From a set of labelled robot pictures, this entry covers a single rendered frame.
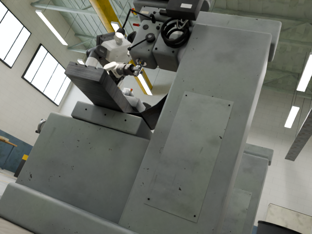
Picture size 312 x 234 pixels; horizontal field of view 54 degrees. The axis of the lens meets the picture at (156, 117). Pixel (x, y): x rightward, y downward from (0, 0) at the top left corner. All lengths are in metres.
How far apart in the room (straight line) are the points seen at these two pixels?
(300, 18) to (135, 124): 7.57
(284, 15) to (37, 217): 8.10
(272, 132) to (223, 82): 9.82
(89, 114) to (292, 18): 7.58
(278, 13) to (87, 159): 7.71
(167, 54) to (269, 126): 9.73
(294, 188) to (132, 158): 9.62
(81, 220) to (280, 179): 9.82
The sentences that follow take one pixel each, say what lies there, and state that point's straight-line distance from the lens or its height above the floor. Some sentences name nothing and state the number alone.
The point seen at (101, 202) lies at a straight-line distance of 1.87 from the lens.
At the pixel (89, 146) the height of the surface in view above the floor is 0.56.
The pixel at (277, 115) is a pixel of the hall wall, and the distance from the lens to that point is 11.89.
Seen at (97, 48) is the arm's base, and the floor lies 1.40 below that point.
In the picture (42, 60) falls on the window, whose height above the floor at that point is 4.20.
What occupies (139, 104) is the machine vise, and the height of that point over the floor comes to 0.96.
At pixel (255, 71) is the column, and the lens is 1.90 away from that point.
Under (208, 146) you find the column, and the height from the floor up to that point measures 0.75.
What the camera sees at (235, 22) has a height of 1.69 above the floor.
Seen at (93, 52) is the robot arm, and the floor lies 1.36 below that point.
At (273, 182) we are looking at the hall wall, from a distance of 11.15.
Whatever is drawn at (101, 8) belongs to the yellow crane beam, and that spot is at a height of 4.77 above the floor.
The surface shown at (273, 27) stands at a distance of 2.24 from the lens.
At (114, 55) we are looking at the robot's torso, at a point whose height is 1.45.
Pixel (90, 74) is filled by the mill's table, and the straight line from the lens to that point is 1.69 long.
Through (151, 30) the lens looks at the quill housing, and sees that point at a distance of 2.35.
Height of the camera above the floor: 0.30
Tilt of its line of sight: 17 degrees up
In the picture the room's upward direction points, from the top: 21 degrees clockwise
